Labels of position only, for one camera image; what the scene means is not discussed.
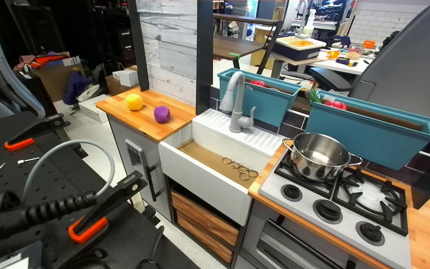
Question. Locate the grey tap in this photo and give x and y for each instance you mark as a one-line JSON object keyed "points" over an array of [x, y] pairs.
{"points": [[239, 104]]}

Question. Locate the white sink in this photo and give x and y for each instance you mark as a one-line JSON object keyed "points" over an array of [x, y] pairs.
{"points": [[200, 186]]}

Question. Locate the purple ball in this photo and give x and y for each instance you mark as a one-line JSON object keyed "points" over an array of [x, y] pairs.
{"points": [[162, 114]]}

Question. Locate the toy kitchen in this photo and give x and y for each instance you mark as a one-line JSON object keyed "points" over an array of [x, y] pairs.
{"points": [[215, 194]]}

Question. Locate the small teal planter box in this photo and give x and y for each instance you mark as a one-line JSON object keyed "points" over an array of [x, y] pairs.
{"points": [[267, 102]]}

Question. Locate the red toy vegetable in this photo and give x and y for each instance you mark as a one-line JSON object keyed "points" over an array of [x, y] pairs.
{"points": [[258, 83], [335, 105]]}

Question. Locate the burner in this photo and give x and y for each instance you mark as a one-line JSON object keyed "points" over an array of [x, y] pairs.
{"points": [[368, 194], [286, 172]]}

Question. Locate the yellow ball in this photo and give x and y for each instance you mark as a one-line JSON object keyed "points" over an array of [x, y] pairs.
{"points": [[134, 102]]}

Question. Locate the wooden drawer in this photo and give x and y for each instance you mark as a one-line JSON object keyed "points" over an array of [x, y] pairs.
{"points": [[203, 244], [203, 220]]}

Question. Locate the grey cabinet door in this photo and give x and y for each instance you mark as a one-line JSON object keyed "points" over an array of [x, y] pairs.
{"points": [[121, 134]]}

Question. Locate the stove knob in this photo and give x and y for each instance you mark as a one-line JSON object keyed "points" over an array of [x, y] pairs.
{"points": [[292, 192], [370, 233], [327, 211]]}

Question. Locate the small white box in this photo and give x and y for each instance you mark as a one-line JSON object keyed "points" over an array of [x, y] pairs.
{"points": [[130, 77]]}

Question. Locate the steel pot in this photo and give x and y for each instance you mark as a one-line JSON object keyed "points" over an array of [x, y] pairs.
{"points": [[317, 157]]}

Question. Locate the green toy vegetable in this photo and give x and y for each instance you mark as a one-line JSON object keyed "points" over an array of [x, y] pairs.
{"points": [[315, 96]]}

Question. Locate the oven door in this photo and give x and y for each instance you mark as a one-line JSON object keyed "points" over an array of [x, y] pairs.
{"points": [[263, 239]]}

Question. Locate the black bin with cream lid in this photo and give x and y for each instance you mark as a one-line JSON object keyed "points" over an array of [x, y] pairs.
{"points": [[297, 50]]}

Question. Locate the flat white box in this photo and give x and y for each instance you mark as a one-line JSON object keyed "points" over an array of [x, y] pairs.
{"points": [[93, 108]]}

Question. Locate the black and orange clamp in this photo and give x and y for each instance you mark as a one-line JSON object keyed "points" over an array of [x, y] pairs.
{"points": [[106, 201], [32, 130]]}

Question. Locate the office chair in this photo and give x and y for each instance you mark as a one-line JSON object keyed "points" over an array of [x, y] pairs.
{"points": [[330, 78]]}

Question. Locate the white table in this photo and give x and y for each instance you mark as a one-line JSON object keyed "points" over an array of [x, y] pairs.
{"points": [[342, 68]]}

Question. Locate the spray bottle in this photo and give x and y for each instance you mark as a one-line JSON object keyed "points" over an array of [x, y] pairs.
{"points": [[309, 24]]}

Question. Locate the purple cloth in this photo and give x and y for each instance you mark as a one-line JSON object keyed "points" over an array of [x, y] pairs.
{"points": [[75, 87]]}

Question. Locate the large teal planter box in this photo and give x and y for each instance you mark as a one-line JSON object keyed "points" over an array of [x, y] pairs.
{"points": [[368, 140]]}

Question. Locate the clear food container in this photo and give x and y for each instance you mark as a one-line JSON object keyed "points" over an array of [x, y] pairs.
{"points": [[355, 52]]}

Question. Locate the large cardboard box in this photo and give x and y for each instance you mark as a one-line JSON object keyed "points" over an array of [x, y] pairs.
{"points": [[56, 80]]}

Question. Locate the heap of clothes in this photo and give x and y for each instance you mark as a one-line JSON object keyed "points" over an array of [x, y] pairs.
{"points": [[39, 59]]}

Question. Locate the wooden shelf with black frame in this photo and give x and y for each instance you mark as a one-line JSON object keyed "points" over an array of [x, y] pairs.
{"points": [[233, 46]]}

